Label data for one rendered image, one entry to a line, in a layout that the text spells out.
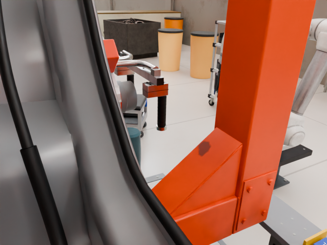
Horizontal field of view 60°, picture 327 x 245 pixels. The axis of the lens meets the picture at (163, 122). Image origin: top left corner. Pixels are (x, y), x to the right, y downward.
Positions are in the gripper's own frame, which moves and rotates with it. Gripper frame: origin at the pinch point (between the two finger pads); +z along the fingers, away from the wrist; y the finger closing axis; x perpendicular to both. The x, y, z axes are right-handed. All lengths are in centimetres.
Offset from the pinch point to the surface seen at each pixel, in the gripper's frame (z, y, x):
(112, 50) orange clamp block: -33, -47, 79
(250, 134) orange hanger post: -20, -79, 45
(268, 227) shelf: 23, -78, 19
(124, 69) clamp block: -16, -6, 61
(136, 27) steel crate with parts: 22, 414, -85
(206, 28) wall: 13, 474, -279
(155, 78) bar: -23, -40, 60
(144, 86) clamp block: -19, -38, 63
